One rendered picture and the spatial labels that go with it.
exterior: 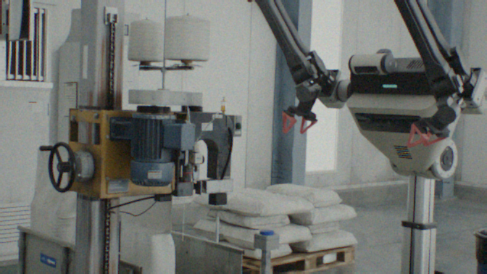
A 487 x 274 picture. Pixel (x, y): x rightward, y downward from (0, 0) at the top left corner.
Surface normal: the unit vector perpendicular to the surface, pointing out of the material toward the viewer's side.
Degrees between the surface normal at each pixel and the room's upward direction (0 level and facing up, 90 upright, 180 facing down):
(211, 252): 90
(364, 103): 40
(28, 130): 90
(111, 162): 90
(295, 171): 90
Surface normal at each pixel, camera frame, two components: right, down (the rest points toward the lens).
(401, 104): -0.44, -0.76
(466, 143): -0.73, 0.01
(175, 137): -0.40, 0.04
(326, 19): 0.68, 0.06
